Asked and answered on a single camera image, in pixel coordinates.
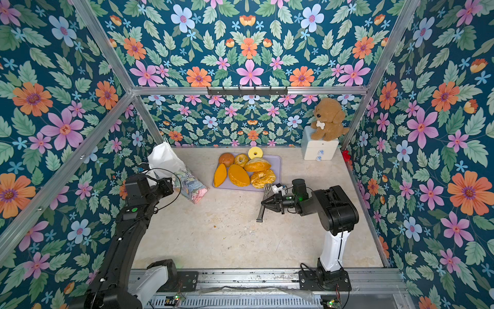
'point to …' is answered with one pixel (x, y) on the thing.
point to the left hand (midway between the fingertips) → (171, 177)
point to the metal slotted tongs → (267, 190)
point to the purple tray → (275, 162)
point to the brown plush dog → (329, 121)
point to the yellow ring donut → (254, 152)
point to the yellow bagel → (241, 159)
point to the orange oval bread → (238, 176)
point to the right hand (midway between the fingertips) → (264, 204)
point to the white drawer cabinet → (316, 150)
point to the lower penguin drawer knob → (318, 158)
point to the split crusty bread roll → (256, 164)
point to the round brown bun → (226, 158)
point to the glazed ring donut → (259, 179)
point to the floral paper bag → (165, 162)
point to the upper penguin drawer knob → (320, 152)
